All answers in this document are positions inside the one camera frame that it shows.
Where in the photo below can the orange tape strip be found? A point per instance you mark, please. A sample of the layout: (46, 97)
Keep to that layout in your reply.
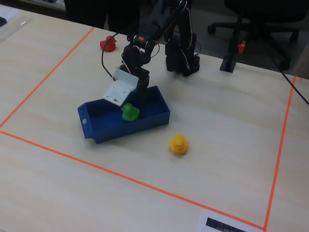
(281, 145)
(48, 76)
(120, 175)

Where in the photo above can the dark blue flat object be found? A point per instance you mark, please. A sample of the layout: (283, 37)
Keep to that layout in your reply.
(2, 21)

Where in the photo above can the yellow rubber duck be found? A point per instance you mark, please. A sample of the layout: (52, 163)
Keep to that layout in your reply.
(178, 145)

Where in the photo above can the green rubber duck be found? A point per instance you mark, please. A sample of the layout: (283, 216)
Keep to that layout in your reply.
(131, 113)

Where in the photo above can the red rubber duck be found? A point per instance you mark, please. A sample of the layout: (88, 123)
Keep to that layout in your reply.
(109, 46)

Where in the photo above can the white paper label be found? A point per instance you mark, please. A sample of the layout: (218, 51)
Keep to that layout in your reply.
(205, 217)

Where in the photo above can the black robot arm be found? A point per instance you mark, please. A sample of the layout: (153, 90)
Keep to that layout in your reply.
(181, 55)

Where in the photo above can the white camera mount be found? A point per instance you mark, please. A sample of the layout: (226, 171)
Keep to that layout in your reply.
(118, 91)

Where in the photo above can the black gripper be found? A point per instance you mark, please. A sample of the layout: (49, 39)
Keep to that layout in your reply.
(143, 83)

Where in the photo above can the blue plastic box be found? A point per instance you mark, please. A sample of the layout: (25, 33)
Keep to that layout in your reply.
(125, 130)

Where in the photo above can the black office chair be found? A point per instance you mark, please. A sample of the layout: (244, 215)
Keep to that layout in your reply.
(265, 26)

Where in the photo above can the black clamp with red knob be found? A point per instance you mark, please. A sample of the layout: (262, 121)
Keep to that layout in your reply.
(228, 65)

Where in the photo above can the white paper sheets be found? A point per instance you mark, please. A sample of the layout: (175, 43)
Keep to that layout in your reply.
(7, 12)

